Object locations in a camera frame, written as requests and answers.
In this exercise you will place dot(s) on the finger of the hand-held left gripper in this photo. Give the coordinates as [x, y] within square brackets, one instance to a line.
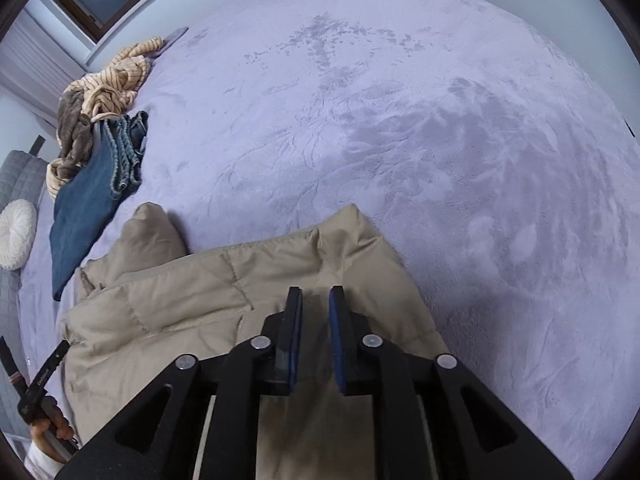
[11, 367]
[60, 353]

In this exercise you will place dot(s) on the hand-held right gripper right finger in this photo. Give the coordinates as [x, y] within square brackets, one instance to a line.
[336, 345]

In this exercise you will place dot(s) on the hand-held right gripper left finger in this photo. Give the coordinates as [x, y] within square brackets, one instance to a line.
[296, 340]

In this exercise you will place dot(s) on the beige puffer jacket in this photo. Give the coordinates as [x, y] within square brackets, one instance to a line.
[200, 300]

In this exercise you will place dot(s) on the person's left hand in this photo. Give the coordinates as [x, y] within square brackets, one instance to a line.
[60, 425]

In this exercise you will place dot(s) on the round white cushion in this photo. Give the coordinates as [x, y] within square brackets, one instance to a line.
[15, 235]

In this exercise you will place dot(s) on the blue denim jeans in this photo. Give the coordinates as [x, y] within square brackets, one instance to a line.
[80, 210]

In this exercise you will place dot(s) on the grey padded headboard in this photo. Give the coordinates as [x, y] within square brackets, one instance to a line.
[20, 175]

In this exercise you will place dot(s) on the brown plush garment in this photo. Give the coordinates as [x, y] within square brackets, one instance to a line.
[72, 125]

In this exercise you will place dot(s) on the grey pleated curtain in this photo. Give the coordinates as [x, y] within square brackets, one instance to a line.
[35, 70]

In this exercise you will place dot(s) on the tan striped garment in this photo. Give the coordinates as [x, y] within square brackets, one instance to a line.
[120, 75]

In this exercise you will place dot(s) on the black wall strip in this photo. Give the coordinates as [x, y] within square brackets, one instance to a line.
[629, 127]

